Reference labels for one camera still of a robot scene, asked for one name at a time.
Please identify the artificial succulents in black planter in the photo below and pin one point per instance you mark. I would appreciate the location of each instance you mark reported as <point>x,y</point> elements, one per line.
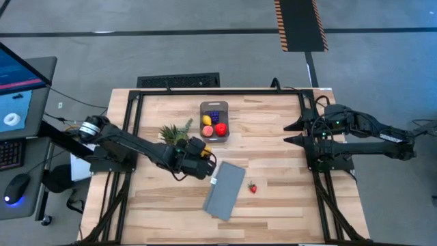
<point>172,135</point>

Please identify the grey framed display screen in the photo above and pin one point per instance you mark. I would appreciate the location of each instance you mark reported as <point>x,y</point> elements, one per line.
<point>20,112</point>

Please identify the purple toy grapes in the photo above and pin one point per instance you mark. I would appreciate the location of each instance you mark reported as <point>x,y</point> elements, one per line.
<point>214,117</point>

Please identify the pink toy peach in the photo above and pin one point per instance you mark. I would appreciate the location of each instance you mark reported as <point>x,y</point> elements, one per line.
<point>207,131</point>

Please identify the grey desk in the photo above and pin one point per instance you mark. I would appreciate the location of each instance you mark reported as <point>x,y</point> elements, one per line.
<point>20,212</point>

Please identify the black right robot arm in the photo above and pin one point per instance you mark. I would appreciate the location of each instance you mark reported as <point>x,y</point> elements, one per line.
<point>368,148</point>

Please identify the black computer mouse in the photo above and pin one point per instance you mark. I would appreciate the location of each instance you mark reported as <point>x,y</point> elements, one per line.
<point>16,188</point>

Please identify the grey folded cloth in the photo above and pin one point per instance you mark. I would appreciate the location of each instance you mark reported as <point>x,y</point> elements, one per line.
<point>223,191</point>

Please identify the computer monitor blue screen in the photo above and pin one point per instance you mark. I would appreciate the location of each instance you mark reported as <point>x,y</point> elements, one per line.
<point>17,73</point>

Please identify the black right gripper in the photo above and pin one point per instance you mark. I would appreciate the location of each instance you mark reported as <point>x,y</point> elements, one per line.
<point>326,121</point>

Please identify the red toy apple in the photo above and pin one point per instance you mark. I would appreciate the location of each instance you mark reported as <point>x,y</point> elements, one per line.
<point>221,130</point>

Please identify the yellow toy banana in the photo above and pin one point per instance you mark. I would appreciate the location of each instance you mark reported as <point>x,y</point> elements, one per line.
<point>207,152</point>

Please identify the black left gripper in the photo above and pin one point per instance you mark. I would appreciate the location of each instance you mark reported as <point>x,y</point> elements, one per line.
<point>194,167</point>

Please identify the red toy strawberry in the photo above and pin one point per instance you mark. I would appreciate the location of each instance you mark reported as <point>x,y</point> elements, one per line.
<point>253,188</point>

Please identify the black keyboard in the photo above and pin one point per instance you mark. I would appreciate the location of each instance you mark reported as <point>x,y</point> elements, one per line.
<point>177,81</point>
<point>10,154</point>

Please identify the black orange-striped floor mat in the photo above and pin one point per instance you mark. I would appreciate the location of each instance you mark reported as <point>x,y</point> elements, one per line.
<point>300,24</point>

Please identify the grey translucent plastic bin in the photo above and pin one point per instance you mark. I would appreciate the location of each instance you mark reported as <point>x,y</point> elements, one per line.
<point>214,106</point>

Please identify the yellow toy lemon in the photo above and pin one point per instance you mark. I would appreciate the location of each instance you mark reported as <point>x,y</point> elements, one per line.
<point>207,120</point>

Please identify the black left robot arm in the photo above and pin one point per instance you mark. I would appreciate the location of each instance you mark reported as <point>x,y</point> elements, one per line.
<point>136,145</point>

